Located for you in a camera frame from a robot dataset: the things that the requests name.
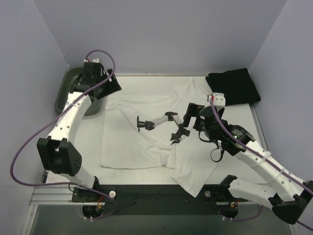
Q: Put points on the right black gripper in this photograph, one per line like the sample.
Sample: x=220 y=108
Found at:
x=190 y=115

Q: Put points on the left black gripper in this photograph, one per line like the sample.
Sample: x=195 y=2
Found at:
x=112 y=82

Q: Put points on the white t-shirt with robot print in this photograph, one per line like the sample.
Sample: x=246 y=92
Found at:
x=124 y=146

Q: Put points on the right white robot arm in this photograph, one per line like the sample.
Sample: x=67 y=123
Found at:
x=286 y=195

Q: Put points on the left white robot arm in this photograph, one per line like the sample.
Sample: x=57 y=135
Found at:
x=57 y=151

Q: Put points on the dark green plastic tray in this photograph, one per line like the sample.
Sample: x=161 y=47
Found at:
x=69 y=77

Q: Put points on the folded black t-shirt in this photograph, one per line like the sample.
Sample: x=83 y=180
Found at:
x=236 y=85

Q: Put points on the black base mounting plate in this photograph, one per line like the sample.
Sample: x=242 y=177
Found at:
x=153 y=200

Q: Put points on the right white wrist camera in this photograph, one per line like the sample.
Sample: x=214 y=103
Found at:
x=218 y=99

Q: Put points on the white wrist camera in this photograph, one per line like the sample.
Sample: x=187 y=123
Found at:
x=87 y=60
x=218 y=99

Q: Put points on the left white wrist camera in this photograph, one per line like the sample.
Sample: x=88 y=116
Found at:
x=87 y=60

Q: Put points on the aluminium extrusion rail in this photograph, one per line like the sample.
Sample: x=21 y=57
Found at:
x=54 y=195

